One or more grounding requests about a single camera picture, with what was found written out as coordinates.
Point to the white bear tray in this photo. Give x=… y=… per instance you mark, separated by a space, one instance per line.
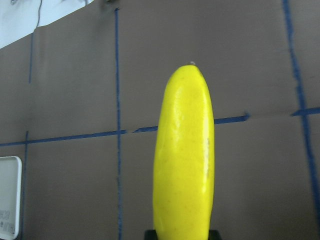
x=10 y=196

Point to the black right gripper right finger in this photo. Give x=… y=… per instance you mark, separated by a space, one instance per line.
x=214 y=235

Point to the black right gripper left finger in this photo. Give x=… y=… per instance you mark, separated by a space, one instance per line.
x=150 y=234

